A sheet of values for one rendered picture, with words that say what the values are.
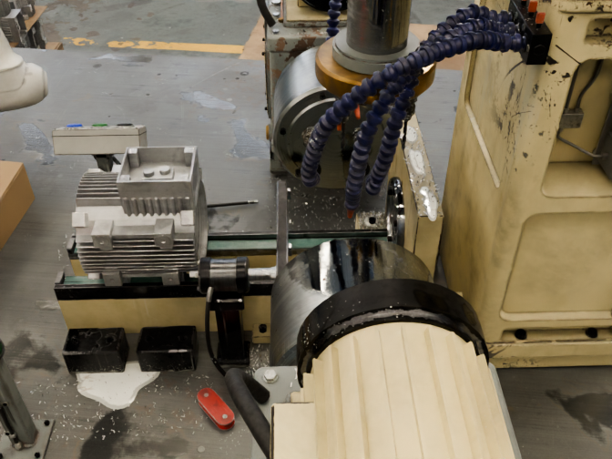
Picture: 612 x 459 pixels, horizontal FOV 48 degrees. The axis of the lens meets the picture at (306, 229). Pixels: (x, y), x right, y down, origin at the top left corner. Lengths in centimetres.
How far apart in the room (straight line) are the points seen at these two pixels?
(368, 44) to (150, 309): 63
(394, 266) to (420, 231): 14
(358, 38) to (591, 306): 60
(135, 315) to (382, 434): 84
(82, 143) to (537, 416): 98
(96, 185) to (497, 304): 69
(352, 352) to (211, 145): 128
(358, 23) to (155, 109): 109
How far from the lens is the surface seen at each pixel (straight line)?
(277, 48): 153
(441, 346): 61
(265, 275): 112
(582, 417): 130
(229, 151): 179
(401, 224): 117
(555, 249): 113
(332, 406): 58
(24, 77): 183
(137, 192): 115
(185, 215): 115
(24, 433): 124
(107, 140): 141
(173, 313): 131
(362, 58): 100
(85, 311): 134
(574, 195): 106
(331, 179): 144
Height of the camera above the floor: 181
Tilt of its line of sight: 41 degrees down
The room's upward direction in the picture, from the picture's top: straight up
